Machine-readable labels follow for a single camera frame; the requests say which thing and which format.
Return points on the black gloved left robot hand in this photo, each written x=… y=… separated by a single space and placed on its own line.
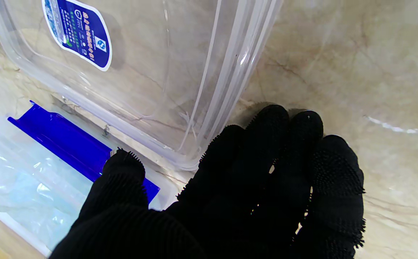
x=248 y=201

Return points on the clear bubble film sheet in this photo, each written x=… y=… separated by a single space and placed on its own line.
x=25 y=180

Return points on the clear plastic lid blue label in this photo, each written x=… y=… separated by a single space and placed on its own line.
x=151 y=64

